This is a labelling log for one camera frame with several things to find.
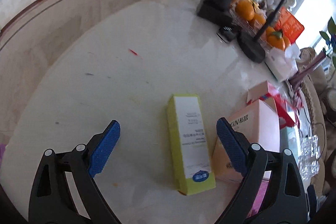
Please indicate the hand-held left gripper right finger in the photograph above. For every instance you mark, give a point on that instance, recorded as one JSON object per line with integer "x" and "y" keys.
{"x": 231, "y": 146}

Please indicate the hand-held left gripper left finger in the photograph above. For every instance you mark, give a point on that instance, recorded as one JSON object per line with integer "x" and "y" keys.
{"x": 105, "y": 148}

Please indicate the yellow-green carton box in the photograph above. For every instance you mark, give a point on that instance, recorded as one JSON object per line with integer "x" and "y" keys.
{"x": 190, "y": 145}

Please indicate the pale pink carton box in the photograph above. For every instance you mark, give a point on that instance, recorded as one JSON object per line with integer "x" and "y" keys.
{"x": 262, "y": 129}

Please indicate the ornate white coffee table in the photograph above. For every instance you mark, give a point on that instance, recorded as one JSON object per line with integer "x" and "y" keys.
{"x": 118, "y": 98}

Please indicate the teal carton box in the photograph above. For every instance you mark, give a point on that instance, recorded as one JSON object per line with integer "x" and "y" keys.
{"x": 290, "y": 140}

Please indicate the red and white box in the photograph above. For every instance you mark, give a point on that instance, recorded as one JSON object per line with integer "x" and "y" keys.
{"x": 281, "y": 108}

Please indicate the set of clear glass cups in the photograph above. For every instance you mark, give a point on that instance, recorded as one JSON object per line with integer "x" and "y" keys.
{"x": 309, "y": 157}

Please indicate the white tissue pack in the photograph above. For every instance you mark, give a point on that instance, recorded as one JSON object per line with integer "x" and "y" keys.
{"x": 282, "y": 64}

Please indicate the small red scrap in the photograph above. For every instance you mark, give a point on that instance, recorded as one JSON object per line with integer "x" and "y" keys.
{"x": 135, "y": 53}

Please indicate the black selfie stick tripod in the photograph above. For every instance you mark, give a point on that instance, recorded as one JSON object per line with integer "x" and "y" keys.
{"x": 252, "y": 48}

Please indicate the purple plastic bag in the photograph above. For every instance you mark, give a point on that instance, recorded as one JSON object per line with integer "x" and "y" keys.
{"x": 2, "y": 151}

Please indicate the dark purple vase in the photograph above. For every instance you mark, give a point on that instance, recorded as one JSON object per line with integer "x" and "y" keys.
{"x": 307, "y": 74}

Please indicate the small black and white gadget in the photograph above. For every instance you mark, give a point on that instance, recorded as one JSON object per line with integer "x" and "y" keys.
{"x": 228, "y": 33}

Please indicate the orange fruit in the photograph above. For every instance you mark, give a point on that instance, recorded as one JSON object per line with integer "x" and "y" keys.
{"x": 258, "y": 21}
{"x": 244, "y": 10}
{"x": 277, "y": 40}

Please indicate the glass fruit bowl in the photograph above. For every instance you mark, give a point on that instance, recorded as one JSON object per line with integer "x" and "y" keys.
{"x": 242, "y": 23}

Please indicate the black rectangular box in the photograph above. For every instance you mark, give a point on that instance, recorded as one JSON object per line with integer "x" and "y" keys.
{"x": 212, "y": 13}

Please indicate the orange-red gift box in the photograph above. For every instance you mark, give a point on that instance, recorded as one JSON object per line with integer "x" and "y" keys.
{"x": 291, "y": 24}

